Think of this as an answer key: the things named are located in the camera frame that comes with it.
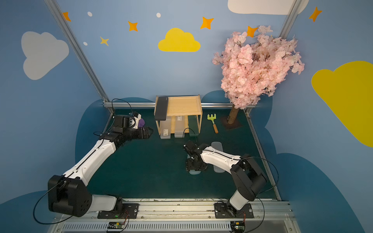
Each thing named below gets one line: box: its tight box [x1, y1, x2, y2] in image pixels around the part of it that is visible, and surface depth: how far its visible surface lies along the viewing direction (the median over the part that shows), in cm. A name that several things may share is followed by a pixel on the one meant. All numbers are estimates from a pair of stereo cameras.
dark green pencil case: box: [187, 115, 199, 136], surface depth 111 cm
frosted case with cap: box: [174, 115, 186, 138], surface depth 113 cm
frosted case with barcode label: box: [159, 116, 172, 140], surface depth 103 cm
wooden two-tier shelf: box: [153, 94, 203, 136], surface depth 99 cm
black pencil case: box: [154, 96, 169, 121], surface depth 94 cm
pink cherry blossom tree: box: [211, 25, 305, 125], surface depth 72 cm
